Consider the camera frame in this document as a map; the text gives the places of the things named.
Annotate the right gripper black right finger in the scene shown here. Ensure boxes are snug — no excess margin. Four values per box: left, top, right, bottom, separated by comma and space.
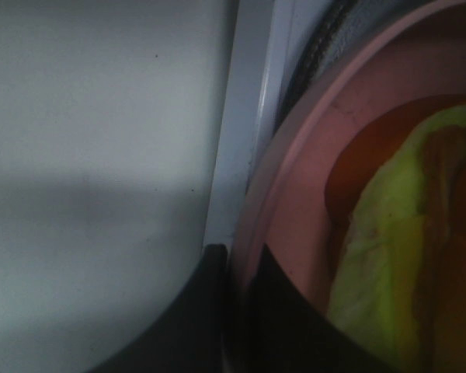
244, 246, 384, 372

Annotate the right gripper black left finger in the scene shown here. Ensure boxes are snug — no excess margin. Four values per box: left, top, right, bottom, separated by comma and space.
91, 244, 228, 372

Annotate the sandwich with lettuce and tomato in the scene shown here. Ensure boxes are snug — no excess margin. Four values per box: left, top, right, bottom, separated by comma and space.
326, 103, 466, 372

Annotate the pink plate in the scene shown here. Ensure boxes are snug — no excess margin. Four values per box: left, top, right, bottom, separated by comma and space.
231, 1, 466, 310

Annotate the white microwave oven body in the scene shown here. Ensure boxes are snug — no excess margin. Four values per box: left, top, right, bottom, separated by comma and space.
205, 0, 335, 249

